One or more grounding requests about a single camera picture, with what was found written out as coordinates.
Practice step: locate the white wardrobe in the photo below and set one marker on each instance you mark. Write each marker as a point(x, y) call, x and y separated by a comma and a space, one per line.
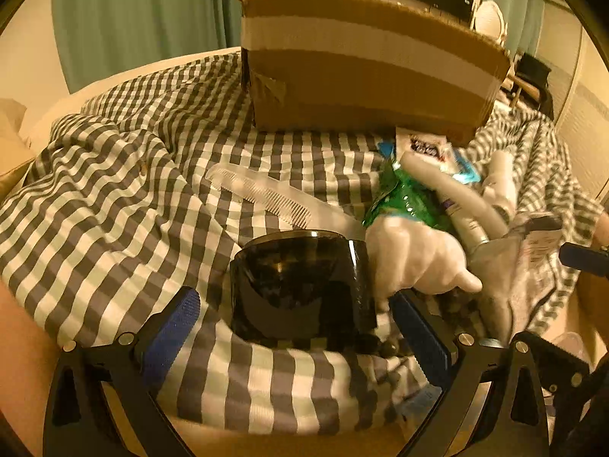
point(583, 104)

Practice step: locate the grey cloth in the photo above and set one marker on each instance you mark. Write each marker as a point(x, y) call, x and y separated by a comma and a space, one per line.
point(523, 257)

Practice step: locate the small white bottle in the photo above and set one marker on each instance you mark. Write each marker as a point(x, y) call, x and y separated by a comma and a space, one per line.
point(502, 176)

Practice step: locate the green curtain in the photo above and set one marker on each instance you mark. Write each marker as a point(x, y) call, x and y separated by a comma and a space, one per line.
point(518, 4)
point(157, 14)

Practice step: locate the translucent white comb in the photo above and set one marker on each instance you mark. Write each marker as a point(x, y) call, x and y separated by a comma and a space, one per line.
point(257, 188)

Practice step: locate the black hat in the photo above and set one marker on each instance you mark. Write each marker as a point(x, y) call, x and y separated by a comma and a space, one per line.
point(534, 70)

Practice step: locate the long white tube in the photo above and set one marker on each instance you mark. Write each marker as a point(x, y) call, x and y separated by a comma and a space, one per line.
point(456, 185)

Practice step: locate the grey white checked blanket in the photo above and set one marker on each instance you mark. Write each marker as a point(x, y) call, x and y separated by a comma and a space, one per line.
point(119, 200)

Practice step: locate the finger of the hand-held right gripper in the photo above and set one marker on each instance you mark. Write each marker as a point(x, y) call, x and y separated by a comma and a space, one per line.
point(587, 258)

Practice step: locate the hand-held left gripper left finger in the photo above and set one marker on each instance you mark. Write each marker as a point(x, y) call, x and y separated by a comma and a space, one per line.
point(175, 335)

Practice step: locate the green snack packet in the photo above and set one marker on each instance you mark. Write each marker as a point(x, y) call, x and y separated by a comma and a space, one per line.
point(404, 195)

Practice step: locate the brown cardboard box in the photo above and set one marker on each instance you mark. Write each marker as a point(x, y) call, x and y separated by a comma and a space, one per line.
point(357, 81)

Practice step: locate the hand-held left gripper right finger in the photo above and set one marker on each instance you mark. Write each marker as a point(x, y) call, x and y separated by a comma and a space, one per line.
point(423, 342)

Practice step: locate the blue flat packet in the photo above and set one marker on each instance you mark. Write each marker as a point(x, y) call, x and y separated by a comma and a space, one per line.
point(468, 171)

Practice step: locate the white sachet with label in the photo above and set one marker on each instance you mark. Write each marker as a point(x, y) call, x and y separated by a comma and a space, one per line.
point(423, 145)

